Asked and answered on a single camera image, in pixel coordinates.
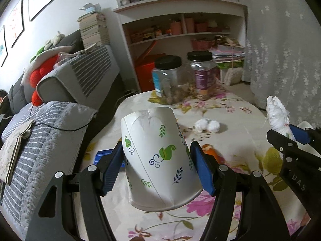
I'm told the clear jar blue label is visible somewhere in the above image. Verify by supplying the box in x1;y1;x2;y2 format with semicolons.
152;55;195;105

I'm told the clear jar purple label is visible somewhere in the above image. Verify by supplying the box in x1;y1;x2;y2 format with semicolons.
187;51;217;100

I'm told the grey striped sofa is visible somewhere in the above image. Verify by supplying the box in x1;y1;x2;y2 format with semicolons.
1;45;125;240

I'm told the stacked papers pile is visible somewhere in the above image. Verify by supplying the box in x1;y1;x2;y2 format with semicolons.
209;35;245;70

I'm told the person in dark clothes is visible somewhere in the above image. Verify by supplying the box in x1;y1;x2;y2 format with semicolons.
0;89;12;120

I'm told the white crumpled tissue ball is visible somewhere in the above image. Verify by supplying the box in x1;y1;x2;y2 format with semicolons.
194;118;220;133

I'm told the dark blue carton box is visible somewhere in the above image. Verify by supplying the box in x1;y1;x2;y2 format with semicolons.
93;149;125;170

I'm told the white patterned paper cup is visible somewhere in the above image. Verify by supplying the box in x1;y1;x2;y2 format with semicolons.
121;107;203;212

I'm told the floral tablecloth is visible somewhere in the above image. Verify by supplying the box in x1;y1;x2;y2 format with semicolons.
75;84;312;241

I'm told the white tissue wad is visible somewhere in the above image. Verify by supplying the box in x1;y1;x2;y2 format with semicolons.
266;96;295;140

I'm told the white bookshelf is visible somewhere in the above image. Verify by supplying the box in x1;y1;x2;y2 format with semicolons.
112;0;248;91

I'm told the red gift box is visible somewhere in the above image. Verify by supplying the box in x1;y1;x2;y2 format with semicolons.
135;53;166;92

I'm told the stack of books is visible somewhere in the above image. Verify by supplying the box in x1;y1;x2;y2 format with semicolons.
77;12;110;48

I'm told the red plush toy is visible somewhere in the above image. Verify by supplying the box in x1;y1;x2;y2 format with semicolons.
29;54;58;107

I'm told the white lace curtain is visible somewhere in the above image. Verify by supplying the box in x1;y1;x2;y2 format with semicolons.
239;0;320;126

